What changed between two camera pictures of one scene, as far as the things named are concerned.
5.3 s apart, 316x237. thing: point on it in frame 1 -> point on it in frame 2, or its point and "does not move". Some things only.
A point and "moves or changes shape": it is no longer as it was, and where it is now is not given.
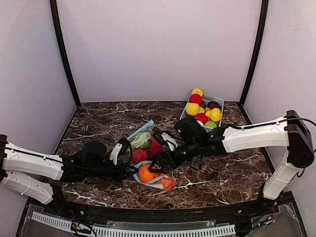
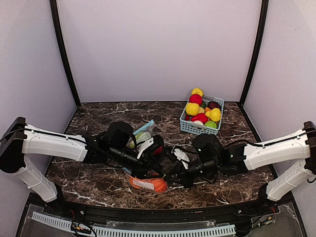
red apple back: x=196 y=98 does not move
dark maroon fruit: x=214 y=104 does not move
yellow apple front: x=192 y=109 does not move
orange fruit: x=144 y=175 moves or changes shape
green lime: x=211 y=124 does not move
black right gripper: x=165 y=161 -> x=181 y=173
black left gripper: x=123 y=174 -> x=145 y=164
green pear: x=141 y=140 does not move
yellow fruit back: x=197 y=91 does not move
